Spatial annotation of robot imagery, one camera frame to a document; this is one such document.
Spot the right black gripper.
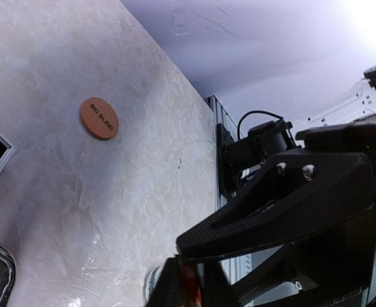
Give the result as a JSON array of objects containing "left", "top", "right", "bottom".
[{"left": 176, "top": 121, "right": 376, "bottom": 306}]

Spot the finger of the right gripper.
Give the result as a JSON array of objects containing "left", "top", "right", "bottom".
[{"left": 149, "top": 255, "right": 240, "bottom": 307}]

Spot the red poker chip stack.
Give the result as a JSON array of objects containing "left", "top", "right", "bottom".
[{"left": 143, "top": 257, "right": 203, "bottom": 307}]

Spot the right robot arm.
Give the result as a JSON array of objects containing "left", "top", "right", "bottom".
[{"left": 145, "top": 67, "right": 376, "bottom": 306}]

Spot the orange big blind button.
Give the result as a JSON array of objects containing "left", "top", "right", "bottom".
[{"left": 79, "top": 97, "right": 119, "bottom": 140}]

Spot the front aluminium frame rail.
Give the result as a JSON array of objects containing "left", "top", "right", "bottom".
[{"left": 204, "top": 95, "right": 253, "bottom": 284}]

